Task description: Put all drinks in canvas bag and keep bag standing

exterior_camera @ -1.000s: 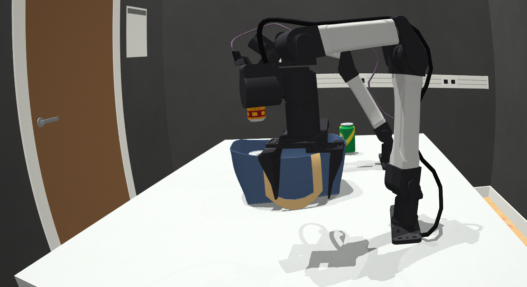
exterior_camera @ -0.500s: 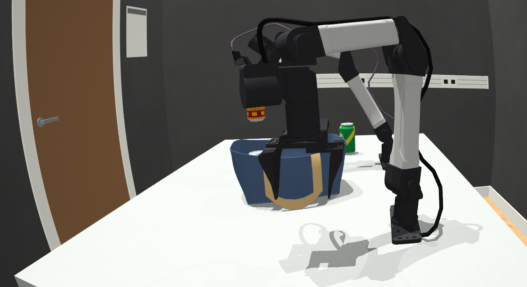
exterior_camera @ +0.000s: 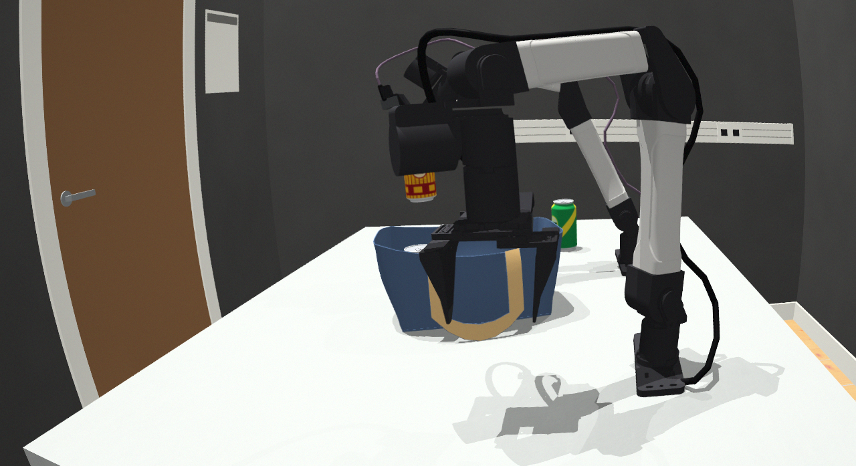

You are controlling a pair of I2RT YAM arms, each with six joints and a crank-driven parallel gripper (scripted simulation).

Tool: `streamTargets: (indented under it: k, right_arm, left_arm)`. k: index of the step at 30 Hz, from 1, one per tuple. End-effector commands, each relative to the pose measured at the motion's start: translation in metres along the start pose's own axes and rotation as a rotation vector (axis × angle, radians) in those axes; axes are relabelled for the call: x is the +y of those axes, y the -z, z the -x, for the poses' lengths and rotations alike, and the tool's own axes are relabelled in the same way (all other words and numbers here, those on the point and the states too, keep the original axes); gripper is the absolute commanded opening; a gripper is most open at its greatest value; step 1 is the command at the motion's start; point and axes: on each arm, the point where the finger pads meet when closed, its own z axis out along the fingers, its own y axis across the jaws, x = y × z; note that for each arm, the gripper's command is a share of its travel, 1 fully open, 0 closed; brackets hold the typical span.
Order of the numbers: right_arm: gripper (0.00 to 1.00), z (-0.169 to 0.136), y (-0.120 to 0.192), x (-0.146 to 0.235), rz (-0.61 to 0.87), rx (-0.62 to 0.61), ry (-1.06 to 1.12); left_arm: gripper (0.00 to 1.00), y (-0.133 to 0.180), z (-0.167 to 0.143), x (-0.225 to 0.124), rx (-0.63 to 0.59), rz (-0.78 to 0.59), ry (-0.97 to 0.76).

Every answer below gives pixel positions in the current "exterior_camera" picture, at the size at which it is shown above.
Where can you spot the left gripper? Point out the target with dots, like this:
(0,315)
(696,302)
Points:
(492,213)

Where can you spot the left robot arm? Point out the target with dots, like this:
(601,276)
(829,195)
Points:
(427,138)

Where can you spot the yellow and red drink can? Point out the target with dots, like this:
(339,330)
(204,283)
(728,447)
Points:
(420,187)

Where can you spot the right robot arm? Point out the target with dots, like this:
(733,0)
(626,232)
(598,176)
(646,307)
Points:
(572,109)

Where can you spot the purple drink can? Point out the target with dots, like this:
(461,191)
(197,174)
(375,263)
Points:
(415,248)

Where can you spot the green and yellow drink can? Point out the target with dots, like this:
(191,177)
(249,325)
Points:
(564,215)

